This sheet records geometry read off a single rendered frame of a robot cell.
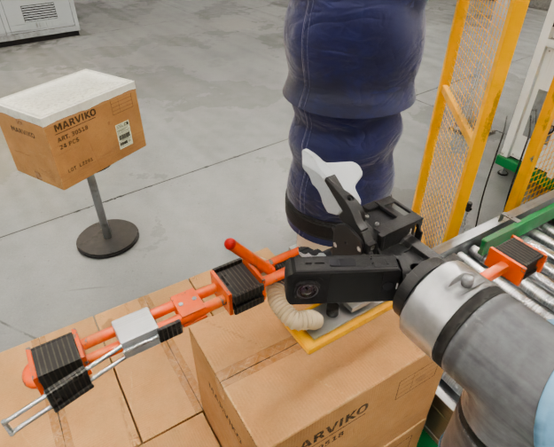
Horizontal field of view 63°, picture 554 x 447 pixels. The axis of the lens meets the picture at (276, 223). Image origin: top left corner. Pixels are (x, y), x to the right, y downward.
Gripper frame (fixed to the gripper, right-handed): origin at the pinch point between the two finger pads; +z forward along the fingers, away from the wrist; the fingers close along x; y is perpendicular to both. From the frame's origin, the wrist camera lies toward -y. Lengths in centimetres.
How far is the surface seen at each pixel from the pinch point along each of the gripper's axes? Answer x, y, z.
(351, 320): -45, 22, 9
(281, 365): -63, 10, 19
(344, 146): -3.6, 20.0, 14.1
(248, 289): -31.1, 1.8, 17.5
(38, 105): -56, -11, 207
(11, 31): -138, 22, 749
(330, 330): -44.1, 16.5, 9.0
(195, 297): -31.9, -7.6, 21.9
